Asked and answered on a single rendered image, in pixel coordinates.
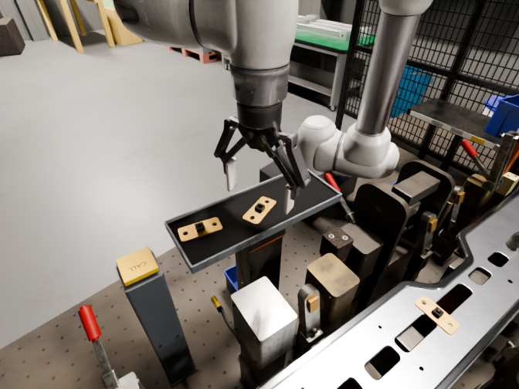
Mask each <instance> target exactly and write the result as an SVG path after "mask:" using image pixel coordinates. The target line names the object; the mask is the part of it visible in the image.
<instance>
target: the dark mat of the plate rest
mask: <svg viewBox="0 0 519 389"><path fill-rule="evenodd" d="M310 179H311V181H310V183H309V184H308V185H307V186H306V187H305V188H304V189H302V188H300V190H299V195H298V197H297V198H296V200H295V201H294V203H293V208H292V209H291V210H290V212H289V213H288V214H287V215H285V214H284V213H283V211H284V200H285V189H286V185H287V184H288V182H287V180H286V179H285V177H282V178H279V179H276V180H275V181H271V182H269V183H267V184H264V185H262V186H259V187H258V188H254V189H252V190H250V191H247V192H244V193H242V194H239V195H237V196H235V197H233V198H230V199H227V200H225V201H222V202H220V203H218V204H216V205H213V206H210V207H208V208H205V209H202V210H201V211H197V212H196V213H193V214H191V215H188V216H185V217H184V218H180V219H179V220H176V221H174V222H171V223H168V226H169V228H170V229H171V231H172V233H173V234H174V236H175V237H176V239H177V241H178V243H179V245H180V246H181V248H182V250H183V251H184V253H185V254H186V256H187V258H188V260H189V262H190V263H191V264H192V266H193V265H195V264H197V263H199V262H201V261H203V260H205V259H207V258H209V257H211V256H213V255H215V254H218V253H220V252H222V251H224V250H226V249H228V248H230V247H232V246H234V245H236V244H238V243H240V242H242V241H244V240H247V239H248V238H251V237H253V236H254V235H257V234H259V233H261V232H263V231H265V230H267V229H268V228H271V227H273V226H275V225H278V224H280V223H281V222H284V221H286V220H287V219H289V218H292V217H293V216H295V215H298V214H300V213H301V212H304V211H306V210H308V209H310V208H312V207H314V206H316V205H319V204H320V203H322V202H324V201H326V200H328V199H331V198H333V197H335V196H337V195H338V194H336V193H335V192H333V191H332V190H331V189H330V188H328V187H327V186H326V185H324V184H323V183H321V182H320V181H318V180H317V179H316V178H315V177H313V176H312V175H311V174H310ZM261 197H267V198H270V199H272V200H274V201H276V204H275V205H274V206H273V208H272V209H271V210H270V211H269V212H268V214H267V215H266V216H265V217H264V218H263V220H262V221H261V222H260V223H259V224H258V225H254V224H252V223H250V222H248V221H245V220H243V216H244V214H245V213H247V212H248V210H250V209H251V207H253V206H254V205H255V203H256V202H257V201H258V200H259V199H260V198H261ZM215 217H217V218H218V219H219V221H220V223H221V225H222V230H221V231H218V232H214V233H211V234H208V235H204V236H202V237H199V238H195V239H192V240H190V241H187V242H182V241H181V239H180V236H179V234H178V229H179V228H182V227H185V226H188V225H192V224H195V223H198V222H202V221H204V220H208V219H210V218H215Z"/></svg>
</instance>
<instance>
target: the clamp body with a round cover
mask: <svg viewBox="0 0 519 389"><path fill-rule="evenodd" d="M359 282H360V279H359V278H358V277H357V276H356V275H355V274H354V273H353V272H352V271H351V270H350V269H349V268H348V267H347V266H346V265H345V264H344V263H343V262H342V261H341V260H340V259H338V258H337V257H336V256H335V255H334V254H332V253H328V254H326V255H324V256H322V257H320V258H319V259H317V260H315V261H314V262H312V263H311V264H309V265H308V266H307V274H306V279H305V283H304V285H306V284H308V283H309V284H311V285H312V286H313V287H314V288H315V289H317V290H318V291H319V293H320V323H321V330H322V331H323V333H324V334H323V336H322V339H323V338H325V337H326V336H327V335H328V334H329V333H331V332H332V331H334V330H336V329H337V328H338V327H339V326H340V323H341V320H342V317H343V316H344V315H345V314H347V313H348V312H349V310H350V307H351V304H352V301H353V299H354V295H355V293H356V290H357V288H358V284H359ZM299 335H300V323H299V325H298V330H297V334H296V333H295V334H294V336H295V337H297V338H296V343H295V344H294V345H293V348H294V350H295V351H296V352H297V354H298V353H299V349H300V348H299V347H298V340H299Z"/></svg>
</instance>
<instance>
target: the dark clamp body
mask: <svg viewBox="0 0 519 389"><path fill-rule="evenodd" d="M341 229H342V230H343V231H344V232H346V233H347V234H348V235H350V236H351V237H352V238H353V239H354V242H353V245H352V248H351V252H350V255H349V257H348V259H346V260H345V263H344V264H345V265H346V266H347V267H348V268H349V269H350V270H351V271H352V272H353V273H354V274H355V275H356V276H357V277H358V278H359V279H360V282H359V284H358V288H357V290H356V293H355V295H354V299H353V301H352V304H351V307H350V310H349V312H348V313H347V314H345V315H344V316H343V317H342V320H341V323H340V325H342V324H343V323H345V322H346V321H347V320H349V319H350V318H352V317H353V315H354V313H355V310H356V309H357V306H358V303H359V300H360V298H361V296H360V292H361V289H362V286H363V285H364V282H365V279H366V278H367V277H369V276H370V275H371V274H372V271H373V269H374V267H375V263H376V261H377V259H378V256H379V253H380V251H381V249H382V246H383V244H384V242H383V240H382V239H380V238H379V237H378V236H377V235H376V234H374V233H373V232H371V231H370V230H369V229H368V228H366V227H365V226H363V224H362V223H360V222H355V223H354V224H352V223H348V224H346V225H345V226H343V227H341Z"/></svg>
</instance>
